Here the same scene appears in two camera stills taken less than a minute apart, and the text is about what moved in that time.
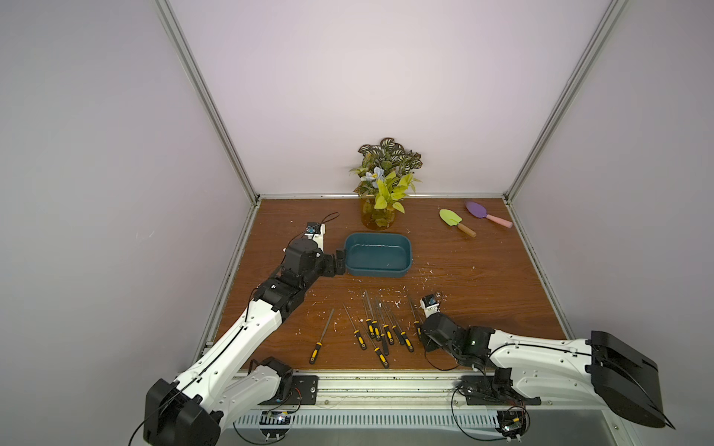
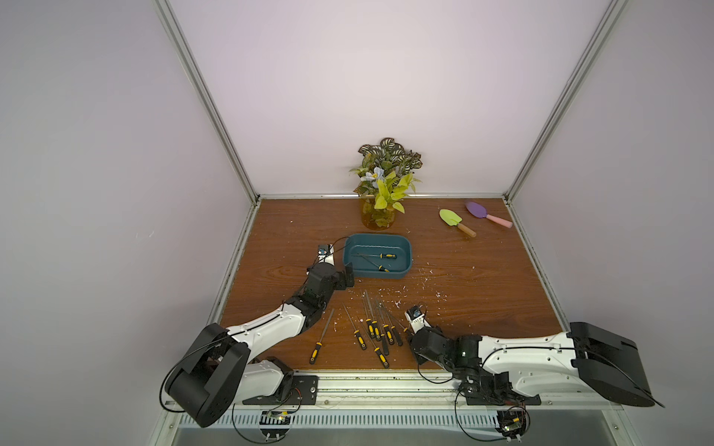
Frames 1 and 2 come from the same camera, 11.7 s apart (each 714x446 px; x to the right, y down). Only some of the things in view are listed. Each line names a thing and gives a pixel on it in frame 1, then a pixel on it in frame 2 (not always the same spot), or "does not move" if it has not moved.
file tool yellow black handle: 369,323 does not move
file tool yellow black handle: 409,345 to 381,255
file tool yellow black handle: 394,327 does not move
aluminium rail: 400,392 does not move
